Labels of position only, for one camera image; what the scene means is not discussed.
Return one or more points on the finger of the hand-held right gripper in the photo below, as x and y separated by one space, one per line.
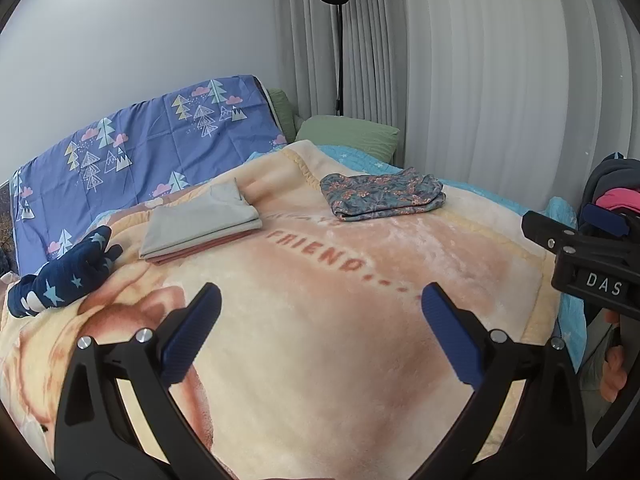
575 242
605 219

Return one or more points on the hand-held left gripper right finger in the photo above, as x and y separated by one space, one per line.
447 330

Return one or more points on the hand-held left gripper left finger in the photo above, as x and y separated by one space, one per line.
195 327

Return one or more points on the teal floral shirt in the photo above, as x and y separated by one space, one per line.
385 195

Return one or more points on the person's right hand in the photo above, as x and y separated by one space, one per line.
612 375

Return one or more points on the dark and pink clothing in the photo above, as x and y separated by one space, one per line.
615 175

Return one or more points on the cream plush blanket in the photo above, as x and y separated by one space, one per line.
325 340

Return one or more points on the navy star-print fleece garment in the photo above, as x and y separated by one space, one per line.
70 272

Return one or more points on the blue tree-print pillow cover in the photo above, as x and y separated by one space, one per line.
150 145

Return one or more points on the grey pleated curtain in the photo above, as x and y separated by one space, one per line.
475 60

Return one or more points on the green pillow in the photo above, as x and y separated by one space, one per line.
284 110
350 135

